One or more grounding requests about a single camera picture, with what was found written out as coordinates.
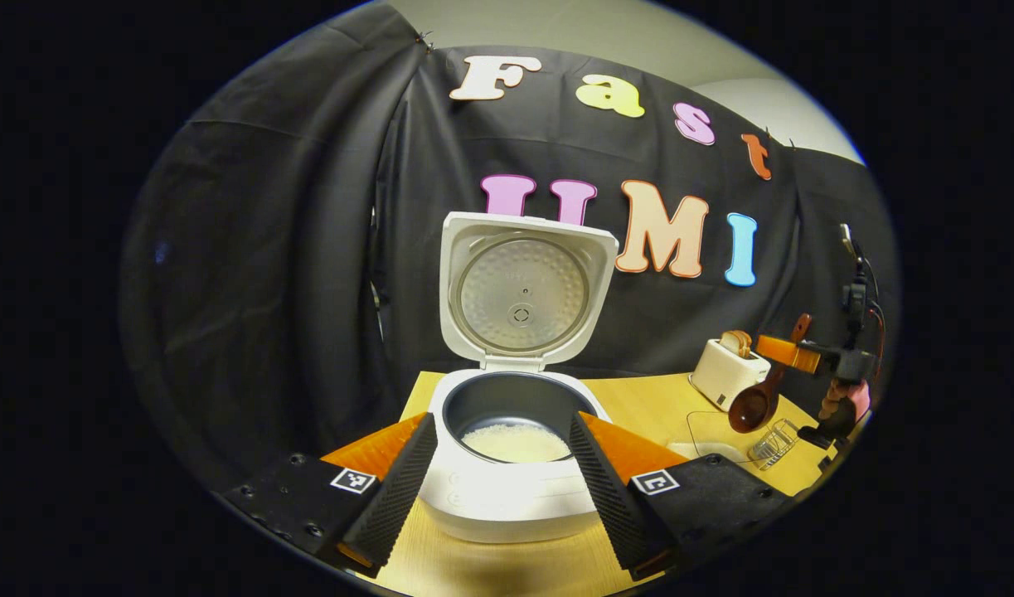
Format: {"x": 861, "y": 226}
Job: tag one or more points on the white toaster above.
{"x": 718, "y": 377}

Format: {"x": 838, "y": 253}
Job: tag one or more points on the brown bread slice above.
{"x": 729, "y": 342}
{"x": 744, "y": 343}

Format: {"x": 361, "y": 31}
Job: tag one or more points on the brown wooden spoon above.
{"x": 751, "y": 408}

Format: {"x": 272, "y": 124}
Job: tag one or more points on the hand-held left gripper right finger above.
{"x": 610, "y": 502}

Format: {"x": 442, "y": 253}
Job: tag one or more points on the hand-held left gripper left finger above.
{"x": 395, "y": 502}

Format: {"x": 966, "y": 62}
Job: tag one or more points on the clear plastic container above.
{"x": 710, "y": 427}

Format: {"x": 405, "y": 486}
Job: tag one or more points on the white rice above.
{"x": 515, "y": 444}

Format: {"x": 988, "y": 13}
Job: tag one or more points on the black backdrop cloth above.
{"x": 266, "y": 249}

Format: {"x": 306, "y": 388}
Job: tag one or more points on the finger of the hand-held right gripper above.
{"x": 788, "y": 355}

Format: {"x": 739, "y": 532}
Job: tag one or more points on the white rice cooker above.
{"x": 506, "y": 506}

